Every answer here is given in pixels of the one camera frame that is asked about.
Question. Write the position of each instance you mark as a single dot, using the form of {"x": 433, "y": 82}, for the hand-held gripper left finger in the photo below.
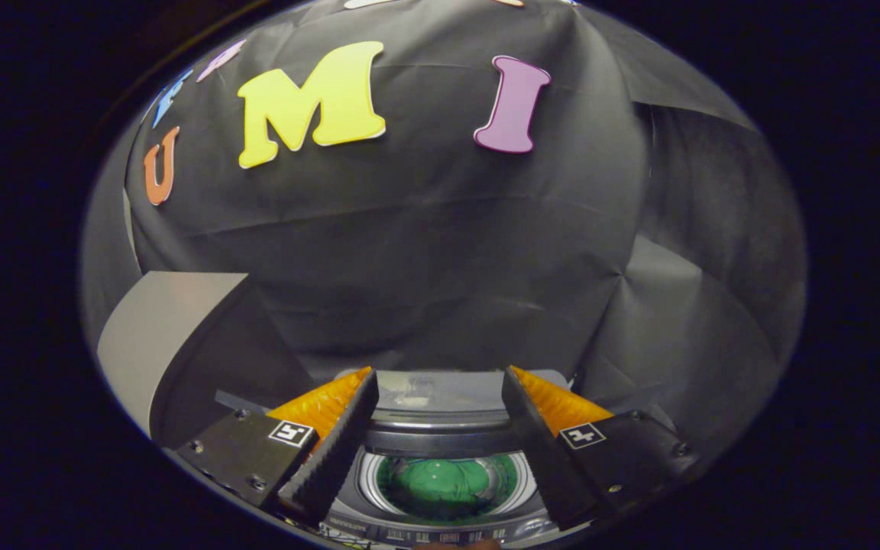
{"x": 333, "y": 458}

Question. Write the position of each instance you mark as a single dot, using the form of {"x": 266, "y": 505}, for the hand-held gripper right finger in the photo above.
{"x": 539, "y": 458}

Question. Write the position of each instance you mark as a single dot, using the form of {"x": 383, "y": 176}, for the grey washing machine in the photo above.
{"x": 367, "y": 493}

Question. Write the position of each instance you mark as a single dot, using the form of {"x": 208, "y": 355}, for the green polo shirt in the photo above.
{"x": 448, "y": 485}

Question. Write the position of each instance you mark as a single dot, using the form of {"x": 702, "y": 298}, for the beige cabinet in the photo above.
{"x": 150, "y": 336}

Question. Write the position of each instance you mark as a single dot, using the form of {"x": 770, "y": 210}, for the black backdrop cloth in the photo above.
{"x": 440, "y": 252}

